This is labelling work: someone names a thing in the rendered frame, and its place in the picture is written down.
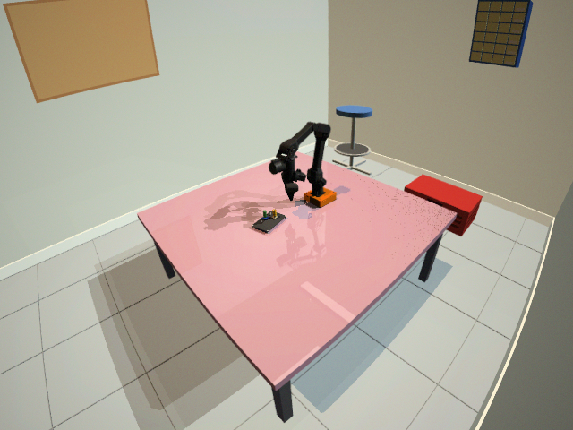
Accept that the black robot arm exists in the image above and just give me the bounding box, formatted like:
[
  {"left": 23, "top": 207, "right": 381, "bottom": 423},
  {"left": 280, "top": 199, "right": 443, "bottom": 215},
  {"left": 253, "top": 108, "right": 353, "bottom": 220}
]
[{"left": 269, "top": 121, "right": 330, "bottom": 197}]

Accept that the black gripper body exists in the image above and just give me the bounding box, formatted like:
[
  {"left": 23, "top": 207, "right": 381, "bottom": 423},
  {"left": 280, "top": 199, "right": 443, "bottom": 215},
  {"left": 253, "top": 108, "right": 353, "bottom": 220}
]
[{"left": 281, "top": 169, "right": 299, "bottom": 193}]

